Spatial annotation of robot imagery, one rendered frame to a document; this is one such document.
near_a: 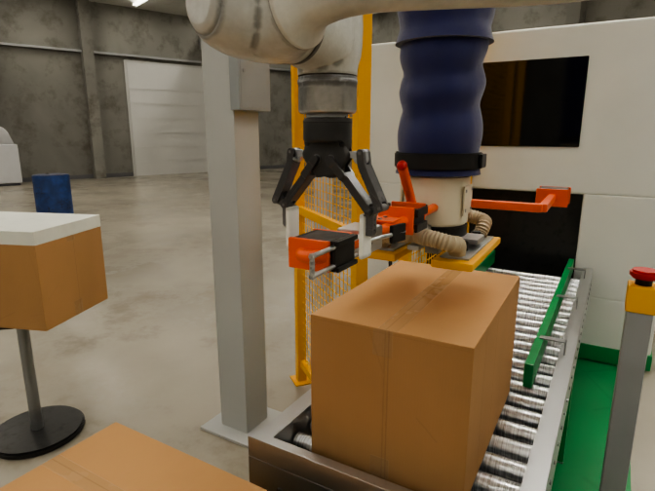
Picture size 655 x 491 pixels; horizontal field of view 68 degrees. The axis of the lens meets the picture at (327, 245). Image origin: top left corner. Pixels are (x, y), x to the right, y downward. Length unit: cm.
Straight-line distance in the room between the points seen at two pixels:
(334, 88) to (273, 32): 17
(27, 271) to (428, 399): 160
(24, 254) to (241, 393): 106
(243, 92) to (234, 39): 143
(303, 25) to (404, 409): 88
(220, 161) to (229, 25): 155
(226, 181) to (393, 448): 129
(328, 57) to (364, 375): 75
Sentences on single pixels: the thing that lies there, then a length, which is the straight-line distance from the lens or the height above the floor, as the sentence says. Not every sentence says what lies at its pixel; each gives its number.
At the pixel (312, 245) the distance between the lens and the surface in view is 76.
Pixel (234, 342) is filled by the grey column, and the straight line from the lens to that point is 229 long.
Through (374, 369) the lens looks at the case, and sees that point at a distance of 119.
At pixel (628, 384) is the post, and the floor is 73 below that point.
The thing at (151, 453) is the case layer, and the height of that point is 54.
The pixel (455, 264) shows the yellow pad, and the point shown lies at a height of 109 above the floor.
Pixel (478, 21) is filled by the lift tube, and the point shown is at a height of 163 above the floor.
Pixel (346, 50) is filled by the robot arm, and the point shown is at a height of 150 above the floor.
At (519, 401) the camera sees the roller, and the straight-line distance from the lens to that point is 177.
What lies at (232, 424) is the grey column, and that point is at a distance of 251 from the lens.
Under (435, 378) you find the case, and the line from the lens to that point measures 114.
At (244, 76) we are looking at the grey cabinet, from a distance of 204.
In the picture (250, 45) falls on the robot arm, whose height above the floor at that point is 148.
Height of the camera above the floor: 139
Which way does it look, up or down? 13 degrees down
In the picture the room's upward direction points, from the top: straight up
